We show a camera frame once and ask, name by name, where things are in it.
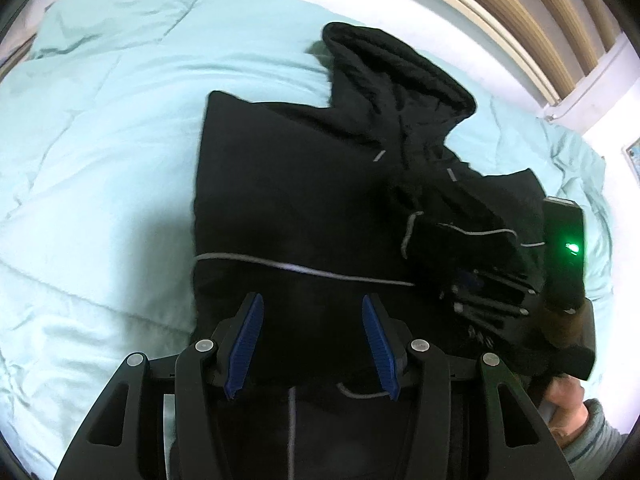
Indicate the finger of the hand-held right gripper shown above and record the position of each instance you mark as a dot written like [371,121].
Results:
[505,281]
[490,307]

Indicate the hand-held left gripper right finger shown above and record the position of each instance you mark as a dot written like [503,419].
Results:
[380,350]

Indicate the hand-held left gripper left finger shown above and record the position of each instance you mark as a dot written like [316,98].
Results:
[244,345]

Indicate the black jacket with grey piping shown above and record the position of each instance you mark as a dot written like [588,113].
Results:
[310,200]

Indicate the person's right forearm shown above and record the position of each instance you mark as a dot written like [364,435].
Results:
[595,440]

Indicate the person's right hand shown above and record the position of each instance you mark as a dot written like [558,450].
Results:
[567,410]

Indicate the light teal blanket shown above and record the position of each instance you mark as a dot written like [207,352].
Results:
[100,160]

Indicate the wooden slatted headboard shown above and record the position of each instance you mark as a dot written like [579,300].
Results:
[530,15]

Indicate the wall picture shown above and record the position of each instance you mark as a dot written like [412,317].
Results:
[633,160]

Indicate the white wall trim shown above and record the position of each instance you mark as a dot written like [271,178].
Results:
[595,90]

